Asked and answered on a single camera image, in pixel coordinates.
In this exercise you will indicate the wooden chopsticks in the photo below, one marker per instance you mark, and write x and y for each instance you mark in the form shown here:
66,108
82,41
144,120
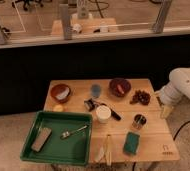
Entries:
108,153

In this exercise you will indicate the small black clip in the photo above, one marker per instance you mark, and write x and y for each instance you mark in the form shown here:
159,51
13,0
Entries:
89,104

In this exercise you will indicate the small yellow lemon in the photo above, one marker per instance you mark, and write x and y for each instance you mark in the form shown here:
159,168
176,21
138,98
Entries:
58,108

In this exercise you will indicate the wooden spatula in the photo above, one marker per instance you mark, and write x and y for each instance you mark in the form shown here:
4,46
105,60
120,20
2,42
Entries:
101,154

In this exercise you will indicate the blue plastic cup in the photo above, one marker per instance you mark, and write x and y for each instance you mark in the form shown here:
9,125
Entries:
95,91

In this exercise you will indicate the bunch of dark grapes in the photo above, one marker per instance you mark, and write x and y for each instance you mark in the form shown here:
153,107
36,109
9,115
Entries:
141,97

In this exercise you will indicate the green plastic tray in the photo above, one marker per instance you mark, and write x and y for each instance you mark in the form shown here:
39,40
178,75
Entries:
73,150

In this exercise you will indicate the metal spoon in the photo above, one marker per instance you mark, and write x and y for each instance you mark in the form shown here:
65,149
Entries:
67,134

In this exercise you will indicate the white cup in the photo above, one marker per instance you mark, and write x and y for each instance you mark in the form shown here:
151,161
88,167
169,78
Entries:
103,113

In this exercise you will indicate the grey metal post right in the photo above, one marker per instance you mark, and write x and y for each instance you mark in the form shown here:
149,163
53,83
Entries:
158,26

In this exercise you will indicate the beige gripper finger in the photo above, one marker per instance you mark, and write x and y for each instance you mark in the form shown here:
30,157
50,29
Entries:
165,109

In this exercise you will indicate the light wooden table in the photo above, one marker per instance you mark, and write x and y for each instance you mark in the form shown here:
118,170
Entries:
156,142

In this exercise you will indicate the green sponge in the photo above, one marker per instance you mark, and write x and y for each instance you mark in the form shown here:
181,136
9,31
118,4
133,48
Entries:
131,143

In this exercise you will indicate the grey rectangular block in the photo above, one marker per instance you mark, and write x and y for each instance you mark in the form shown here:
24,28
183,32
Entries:
41,138

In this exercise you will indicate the dark red bowl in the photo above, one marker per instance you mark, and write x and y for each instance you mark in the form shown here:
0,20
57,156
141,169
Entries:
119,87

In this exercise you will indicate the small metal can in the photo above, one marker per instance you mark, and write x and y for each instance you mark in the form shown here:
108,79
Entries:
139,121

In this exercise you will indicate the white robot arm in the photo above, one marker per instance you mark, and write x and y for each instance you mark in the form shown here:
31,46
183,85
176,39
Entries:
171,93

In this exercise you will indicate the grey metal post middle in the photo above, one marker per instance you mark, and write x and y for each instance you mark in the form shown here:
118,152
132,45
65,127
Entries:
65,20

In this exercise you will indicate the brown bowl with white content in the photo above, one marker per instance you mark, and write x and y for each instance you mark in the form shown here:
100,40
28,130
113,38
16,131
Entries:
60,93

